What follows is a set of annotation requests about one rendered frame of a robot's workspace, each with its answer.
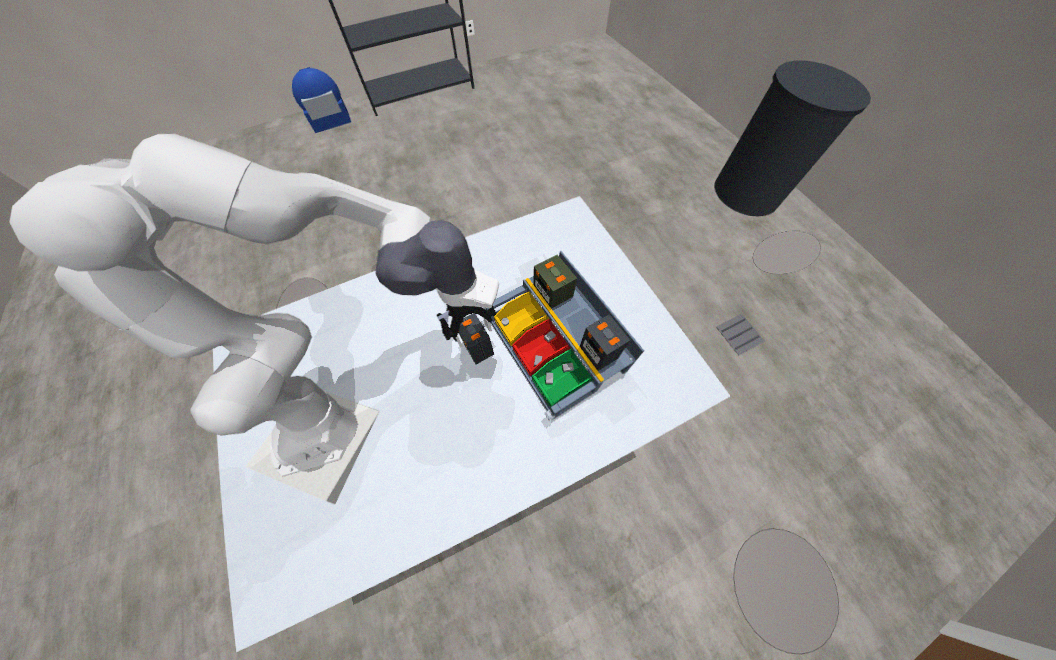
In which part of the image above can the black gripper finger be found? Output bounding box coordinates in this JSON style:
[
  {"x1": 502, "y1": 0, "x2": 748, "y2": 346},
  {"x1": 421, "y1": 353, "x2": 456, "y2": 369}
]
[
  {"x1": 436, "y1": 310, "x2": 465, "y2": 348},
  {"x1": 472, "y1": 306, "x2": 497, "y2": 332}
]

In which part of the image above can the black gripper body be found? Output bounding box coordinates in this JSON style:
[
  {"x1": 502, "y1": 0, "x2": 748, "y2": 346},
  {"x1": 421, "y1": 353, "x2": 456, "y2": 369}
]
[{"x1": 446, "y1": 304, "x2": 477, "y2": 318}]

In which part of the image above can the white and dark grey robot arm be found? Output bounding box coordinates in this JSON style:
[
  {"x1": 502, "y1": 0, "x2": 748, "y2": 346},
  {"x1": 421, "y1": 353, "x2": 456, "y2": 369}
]
[{"x1": 10, "y1": 134, "x2": 499, "y2": 477}]

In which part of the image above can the yellow flat bar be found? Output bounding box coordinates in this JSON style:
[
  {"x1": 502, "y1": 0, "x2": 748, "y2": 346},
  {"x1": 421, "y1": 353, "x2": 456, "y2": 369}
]
[{"x1": 525, "y1": 278, "x2": 604, "y2": 382}]

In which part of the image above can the yellow open bin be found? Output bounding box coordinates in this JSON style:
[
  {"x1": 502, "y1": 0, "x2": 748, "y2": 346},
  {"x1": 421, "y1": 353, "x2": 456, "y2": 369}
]
[{"x1": 494, "y1": 291, "x2": 549, "y2": 346}]

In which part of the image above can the red open bin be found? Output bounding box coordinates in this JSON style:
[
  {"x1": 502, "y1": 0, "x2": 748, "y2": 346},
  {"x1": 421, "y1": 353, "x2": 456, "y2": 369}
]
[{"x1": 512, "y1": 319, "x2": 570, "y2": 376}]

